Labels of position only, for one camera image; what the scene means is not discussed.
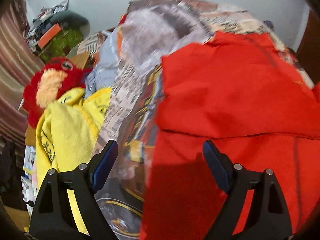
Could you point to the grey blue pillow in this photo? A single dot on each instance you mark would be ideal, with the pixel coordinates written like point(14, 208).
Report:
point(105, 72)

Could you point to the red garment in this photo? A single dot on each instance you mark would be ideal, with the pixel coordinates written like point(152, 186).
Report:
point(236, 91)

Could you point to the newspaper print bed sheet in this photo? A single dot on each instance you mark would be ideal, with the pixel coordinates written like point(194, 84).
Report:
point(154, 28)

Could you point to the striped brown curtain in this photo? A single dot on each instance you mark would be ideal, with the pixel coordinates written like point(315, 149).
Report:
point(18, 65)

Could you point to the red plush toy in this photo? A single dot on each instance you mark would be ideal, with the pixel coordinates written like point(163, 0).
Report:
point(57, 77)

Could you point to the brown wooden door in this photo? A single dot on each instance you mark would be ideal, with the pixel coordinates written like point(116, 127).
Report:
point(308, 51)

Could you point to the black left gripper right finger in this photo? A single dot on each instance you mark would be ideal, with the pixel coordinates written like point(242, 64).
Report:
point(255, 207)

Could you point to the green plush pile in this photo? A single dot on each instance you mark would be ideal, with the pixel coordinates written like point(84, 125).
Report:
point(61, 44)

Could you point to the yellow blanket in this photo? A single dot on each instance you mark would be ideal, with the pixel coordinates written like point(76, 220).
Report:
point(67, 131)

